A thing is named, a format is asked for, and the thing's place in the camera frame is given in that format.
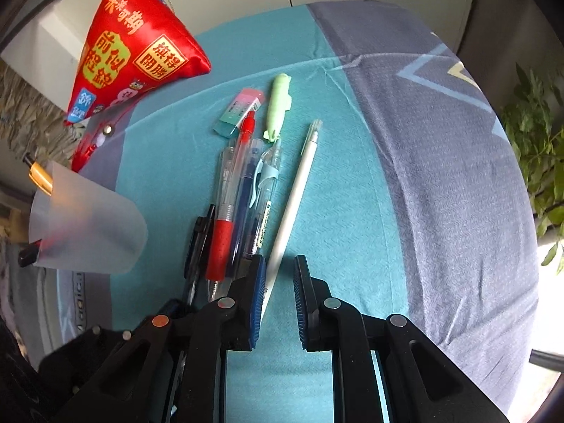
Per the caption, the green whale-shaped highlighter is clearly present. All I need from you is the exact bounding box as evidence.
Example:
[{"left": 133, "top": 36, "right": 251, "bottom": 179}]
[{"left": 262, "top": 73, "right": 294, "bottom": 142}]

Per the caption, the green leafy plant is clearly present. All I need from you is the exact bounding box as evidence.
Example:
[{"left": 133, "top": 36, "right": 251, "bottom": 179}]
[{"left": 500, "top": 64, "right": 564, "bottom": 275}]

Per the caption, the gold pen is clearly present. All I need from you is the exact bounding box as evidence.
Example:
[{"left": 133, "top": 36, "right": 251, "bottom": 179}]
[{"left": 22, "top": 153, "right": 56, "bottom": 195}]

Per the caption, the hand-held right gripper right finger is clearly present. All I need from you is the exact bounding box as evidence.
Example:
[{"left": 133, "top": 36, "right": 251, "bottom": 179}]
[{"left": 293, "top": 255, "right": 509, "bottom": 423}]

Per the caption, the black pen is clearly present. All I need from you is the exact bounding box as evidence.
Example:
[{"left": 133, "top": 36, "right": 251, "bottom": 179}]
[{"left": 182, "top": 204, "right": 217, "bottom": 307}]

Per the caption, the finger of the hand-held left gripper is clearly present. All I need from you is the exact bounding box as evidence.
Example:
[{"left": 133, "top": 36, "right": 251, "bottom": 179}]
[{"left": 39, "top": 324, "right": 148, "bottom": 408}]

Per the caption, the clear pen with blue barrel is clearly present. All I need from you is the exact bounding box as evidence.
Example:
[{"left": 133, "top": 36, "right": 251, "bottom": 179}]
[{"left": 229, "top": 137, "right": 265, "bottom": 280}]

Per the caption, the white pen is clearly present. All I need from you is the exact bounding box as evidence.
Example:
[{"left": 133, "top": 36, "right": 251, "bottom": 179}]
[{"left": 260, "top": 119, "right": 324, "bottom": 324}]

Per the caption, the red gel pen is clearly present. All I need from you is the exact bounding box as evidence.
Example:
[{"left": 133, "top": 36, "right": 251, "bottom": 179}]
[{"left": 205, "top": 110, "right": 258, "bottom": 294}]

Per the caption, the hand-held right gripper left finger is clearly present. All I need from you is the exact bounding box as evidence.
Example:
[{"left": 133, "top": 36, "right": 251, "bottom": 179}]
[{"left": 57, "top": 256, "right": 268, "bottom": 423}]

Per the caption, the clear pen with light-blue clip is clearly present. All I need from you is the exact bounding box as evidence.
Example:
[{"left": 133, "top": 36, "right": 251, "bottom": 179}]
[{"left": 244, "top": 139, "right": 283, "bottom": 258}]

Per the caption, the pink and teal eraser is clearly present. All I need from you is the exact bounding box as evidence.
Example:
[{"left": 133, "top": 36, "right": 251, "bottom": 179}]
[{"left": 213, "top": 87, "right": 266, "bottom": 138}]

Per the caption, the frosted plastic cup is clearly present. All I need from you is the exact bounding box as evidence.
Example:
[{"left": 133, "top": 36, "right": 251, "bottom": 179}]
[{"left": 27, "top": 160, "right": 149, "bottom": 275}]

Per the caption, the red pyramid satin pouch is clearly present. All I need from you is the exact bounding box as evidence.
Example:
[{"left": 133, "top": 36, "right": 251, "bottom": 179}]
[{"left": 64, "top": 0, "right": 213, "bottom": 174}]

